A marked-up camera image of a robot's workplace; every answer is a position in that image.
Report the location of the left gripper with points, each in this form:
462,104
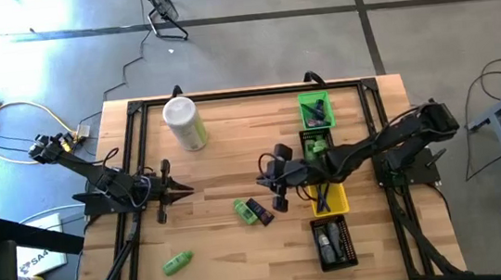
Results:
162,191

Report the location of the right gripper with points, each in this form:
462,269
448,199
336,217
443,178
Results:
289,173

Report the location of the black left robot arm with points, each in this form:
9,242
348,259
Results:
90,171

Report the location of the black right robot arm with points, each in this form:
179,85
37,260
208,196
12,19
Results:
372,144

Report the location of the small black plastic basket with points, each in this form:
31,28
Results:
306,135

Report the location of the white green wipes canister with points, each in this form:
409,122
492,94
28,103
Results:
186,123

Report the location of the yellow plastic basket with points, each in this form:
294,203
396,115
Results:
339,205

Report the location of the green plastic basket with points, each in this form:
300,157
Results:
328,118

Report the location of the large black plastic basket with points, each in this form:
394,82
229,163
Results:
351,241

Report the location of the beige power adapter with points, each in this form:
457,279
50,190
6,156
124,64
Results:
83,130

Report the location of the white printed box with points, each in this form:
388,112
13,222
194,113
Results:
41,255

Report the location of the black floor fan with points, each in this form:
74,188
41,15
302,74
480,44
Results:
166,6

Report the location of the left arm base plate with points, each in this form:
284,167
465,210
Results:
94,206

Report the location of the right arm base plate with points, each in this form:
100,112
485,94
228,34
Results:
422,174

